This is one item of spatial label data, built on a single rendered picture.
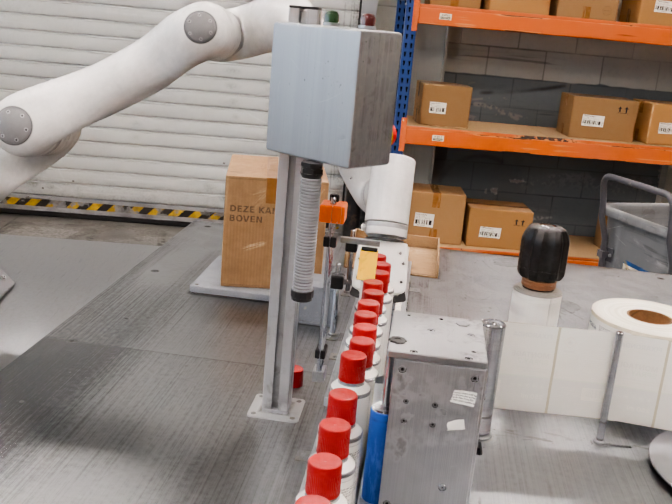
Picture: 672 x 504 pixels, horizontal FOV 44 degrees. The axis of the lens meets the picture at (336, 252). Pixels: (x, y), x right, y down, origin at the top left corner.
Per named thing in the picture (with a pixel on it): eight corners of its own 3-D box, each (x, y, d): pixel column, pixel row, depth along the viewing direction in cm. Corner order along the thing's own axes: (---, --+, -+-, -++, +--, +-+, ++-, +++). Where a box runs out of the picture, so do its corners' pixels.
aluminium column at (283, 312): (287, 416, 141) (318, 7, 123) (261, 412, 142) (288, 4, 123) (291, 404, 145) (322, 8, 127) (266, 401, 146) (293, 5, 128)
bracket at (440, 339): (487, 369, 89) (488, 361, 89) (385, 356, 91) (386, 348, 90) (481, 326, 102) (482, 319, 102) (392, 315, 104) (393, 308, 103)
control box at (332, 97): (348, 170, 115) (361, 29, 110) (264, 150, 126) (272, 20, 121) (393, 165, 123) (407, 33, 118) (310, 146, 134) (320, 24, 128)
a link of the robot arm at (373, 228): (361, 218, 155) (359, 234, 155) (408, 223, 154) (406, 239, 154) (363, 223, 163) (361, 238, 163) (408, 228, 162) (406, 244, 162)
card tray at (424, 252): (437, 278, 226) (439, 264, 225) (343, 267, 229) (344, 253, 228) (438, 250, 255) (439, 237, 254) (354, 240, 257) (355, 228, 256)
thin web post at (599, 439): (606, 446, 130) (628, 334, 125) (593, 445, 130) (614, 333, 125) (604, 440, 131) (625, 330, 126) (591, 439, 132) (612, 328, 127)
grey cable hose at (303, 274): (311, 304, 123) (322, 165, 117) (288, 302, 123) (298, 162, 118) (314, 297, 126) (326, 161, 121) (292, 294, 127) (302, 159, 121)
